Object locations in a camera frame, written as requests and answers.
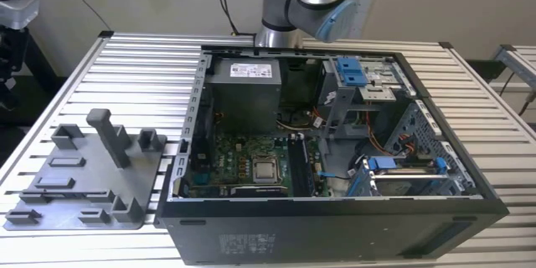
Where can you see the black box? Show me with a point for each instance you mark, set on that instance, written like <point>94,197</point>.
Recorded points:
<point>486,68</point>

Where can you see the grey power supply unit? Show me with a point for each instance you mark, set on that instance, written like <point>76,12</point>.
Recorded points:
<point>247,108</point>

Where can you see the green motherboard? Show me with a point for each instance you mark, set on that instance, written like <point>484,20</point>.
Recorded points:
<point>228,158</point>

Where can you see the grey metal drive cage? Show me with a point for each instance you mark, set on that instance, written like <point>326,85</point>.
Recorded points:
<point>343,98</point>

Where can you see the silver CPU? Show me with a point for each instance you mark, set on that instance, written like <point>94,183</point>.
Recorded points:
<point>266,172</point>

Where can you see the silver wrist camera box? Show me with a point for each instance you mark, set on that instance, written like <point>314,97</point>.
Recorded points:
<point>16,10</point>

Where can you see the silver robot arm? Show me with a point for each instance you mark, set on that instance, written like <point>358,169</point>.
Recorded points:
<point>310,1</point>

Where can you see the black graphics card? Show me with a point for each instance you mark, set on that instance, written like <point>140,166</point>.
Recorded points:
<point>259,191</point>

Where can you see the black case fan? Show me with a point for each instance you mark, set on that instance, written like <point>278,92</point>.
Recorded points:
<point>207,117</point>

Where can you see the black PC case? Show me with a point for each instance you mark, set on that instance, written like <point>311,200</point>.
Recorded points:
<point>294,236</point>

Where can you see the blue disk carrier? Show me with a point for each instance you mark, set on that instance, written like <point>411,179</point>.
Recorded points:
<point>383,164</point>

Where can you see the blue drive bay latch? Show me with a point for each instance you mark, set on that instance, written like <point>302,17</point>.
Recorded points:
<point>350,70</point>

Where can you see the aluminium frame side table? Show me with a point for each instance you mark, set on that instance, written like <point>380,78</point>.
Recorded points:
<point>515,57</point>

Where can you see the grey parts rack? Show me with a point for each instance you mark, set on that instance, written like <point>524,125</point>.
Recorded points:
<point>126,186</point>

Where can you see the blue RAM stick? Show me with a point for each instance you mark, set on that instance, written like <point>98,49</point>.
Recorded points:
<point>311,167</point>
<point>63,192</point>

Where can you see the black RAM slot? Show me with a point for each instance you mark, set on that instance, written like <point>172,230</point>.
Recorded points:
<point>294,167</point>
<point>299,167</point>
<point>306,167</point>

